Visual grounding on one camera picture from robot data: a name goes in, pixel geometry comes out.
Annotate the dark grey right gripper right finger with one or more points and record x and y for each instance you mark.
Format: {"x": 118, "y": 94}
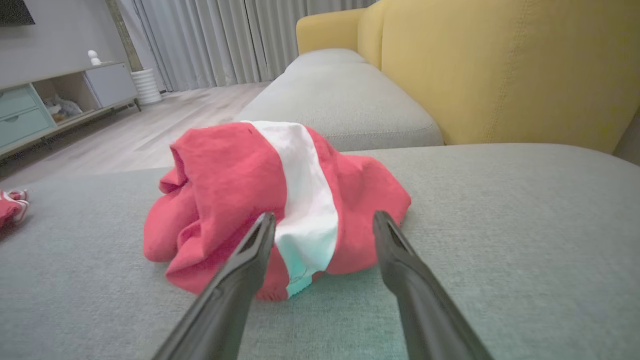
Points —
{"x": 415, "y": 295}

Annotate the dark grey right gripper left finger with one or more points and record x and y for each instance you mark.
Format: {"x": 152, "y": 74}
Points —
{"x": 235, "y": 290}

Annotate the red shorts with white band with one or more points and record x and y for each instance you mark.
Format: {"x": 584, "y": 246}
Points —
{"x": 225, "y": 175}

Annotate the red jersey with black numbers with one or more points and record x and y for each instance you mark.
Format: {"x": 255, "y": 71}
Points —
{"x": 7, "y": 207}

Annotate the grey sofa with yellow backrest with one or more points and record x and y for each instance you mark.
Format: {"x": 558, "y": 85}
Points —
{"x": 500, "y": 225}

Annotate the white ribbed vase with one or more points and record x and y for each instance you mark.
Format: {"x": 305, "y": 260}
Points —
{"x": 146, "y": 87}

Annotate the grey and teal TV cabinet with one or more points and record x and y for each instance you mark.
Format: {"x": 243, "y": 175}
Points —
{"x": 110, "y": 82}

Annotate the grey plush toy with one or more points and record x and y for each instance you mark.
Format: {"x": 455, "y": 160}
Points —
{"x": 62, "y": 107}

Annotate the grey pleated curtain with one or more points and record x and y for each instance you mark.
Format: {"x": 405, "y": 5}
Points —
{"x": 200, "y": 40}

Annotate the small white figurine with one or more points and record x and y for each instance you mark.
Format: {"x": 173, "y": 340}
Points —
{"x": 93, "y": 57}

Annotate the black TV screen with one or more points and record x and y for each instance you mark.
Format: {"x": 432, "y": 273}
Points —
{"x": 12, "y": 11}

